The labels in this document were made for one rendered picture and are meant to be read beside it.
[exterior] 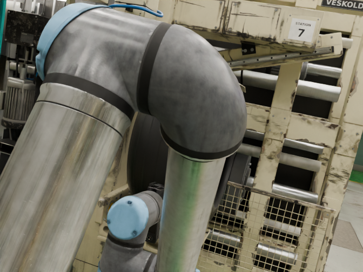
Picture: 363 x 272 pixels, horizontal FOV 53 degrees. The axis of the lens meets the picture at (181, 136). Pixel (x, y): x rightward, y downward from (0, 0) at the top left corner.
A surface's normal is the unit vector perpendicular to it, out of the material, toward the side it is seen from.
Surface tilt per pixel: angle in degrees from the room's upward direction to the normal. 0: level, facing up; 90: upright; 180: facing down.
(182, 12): 90
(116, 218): 77
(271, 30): 90
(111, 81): 73
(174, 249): 125
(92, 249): 90
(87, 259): 90
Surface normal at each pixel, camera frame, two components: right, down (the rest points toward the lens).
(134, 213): -0.26, -0.09
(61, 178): 0.44, -0.11
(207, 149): 0.05, 0.69
